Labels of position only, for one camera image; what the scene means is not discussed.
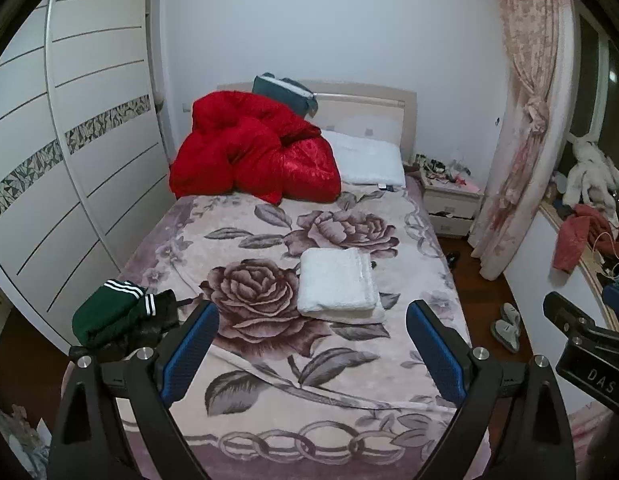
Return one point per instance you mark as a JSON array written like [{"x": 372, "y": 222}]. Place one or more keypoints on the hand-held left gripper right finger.
[{"x": 434, "y": 355}]

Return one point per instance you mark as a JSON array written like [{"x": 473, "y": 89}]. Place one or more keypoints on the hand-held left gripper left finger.
[{"x": 187, "y": 360}]

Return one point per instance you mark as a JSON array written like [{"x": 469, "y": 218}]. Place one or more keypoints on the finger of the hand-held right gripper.
[{"x": 574, "y": 320}]

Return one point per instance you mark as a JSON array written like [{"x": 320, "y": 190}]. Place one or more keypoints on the white knit jacket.
[{"x": 337, "y": 282}]

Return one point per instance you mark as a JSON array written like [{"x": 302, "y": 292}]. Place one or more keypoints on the loose pink floral curtain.
[{"x": 589, "y": 422}]

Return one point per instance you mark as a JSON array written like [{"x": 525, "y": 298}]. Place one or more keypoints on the black garment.
[{"x": 162, "y": 315}]

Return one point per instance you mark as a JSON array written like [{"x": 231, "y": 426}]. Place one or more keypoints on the grey slipper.
[
  {"x": 504, "y": 337},
  {"x": 512, "y": 315}
]

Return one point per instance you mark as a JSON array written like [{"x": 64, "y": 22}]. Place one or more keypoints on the floral plush blanket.
[{"x": 269, "y": 370}]

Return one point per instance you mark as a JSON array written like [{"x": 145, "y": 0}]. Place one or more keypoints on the red garment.
[{"x": 574, "y": 235}]

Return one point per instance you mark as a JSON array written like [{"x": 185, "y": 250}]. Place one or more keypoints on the green striped pants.
[{"x": 104, "y": 312}]

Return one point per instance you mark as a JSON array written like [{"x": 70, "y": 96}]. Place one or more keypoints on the black shoe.
[{"x": 452, "y": 258}]

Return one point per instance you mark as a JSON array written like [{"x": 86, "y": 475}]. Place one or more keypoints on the white plush toy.
[{"x": 587, "y": 170}]

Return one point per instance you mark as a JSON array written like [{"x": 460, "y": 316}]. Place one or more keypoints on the white nightstand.
[{"x": 452, "y": 205}]

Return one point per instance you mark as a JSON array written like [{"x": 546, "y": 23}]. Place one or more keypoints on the pile of small toiletries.
[{"x": 439, "y": 170}]

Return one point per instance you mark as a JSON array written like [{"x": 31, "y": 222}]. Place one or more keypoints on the tied pink floral curtain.
[{"x": 524, "y": 135}]

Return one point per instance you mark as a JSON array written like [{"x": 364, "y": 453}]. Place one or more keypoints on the pale printed bag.
[{"x": 14, "y": 445}]

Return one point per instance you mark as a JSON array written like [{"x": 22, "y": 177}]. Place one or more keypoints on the white sliding wardrobe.
[{"x": 89, "y": 185}]

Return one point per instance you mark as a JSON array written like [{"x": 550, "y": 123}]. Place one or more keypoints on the white pillow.
[{"x": 369, "y": 160}]

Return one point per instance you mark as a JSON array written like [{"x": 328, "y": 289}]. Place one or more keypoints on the red quilt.
[{"x": 239, "y": 155}]

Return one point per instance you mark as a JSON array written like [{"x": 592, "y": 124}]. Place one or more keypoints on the beige bed headboard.
[{"x": 364, "y": 105}]

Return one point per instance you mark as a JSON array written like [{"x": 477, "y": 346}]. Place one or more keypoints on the teal folded cloth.
[{"x": 279, "y": 90}]

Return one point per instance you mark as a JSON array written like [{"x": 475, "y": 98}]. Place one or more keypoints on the white window frame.
[{"x": 594, "y": 60}]

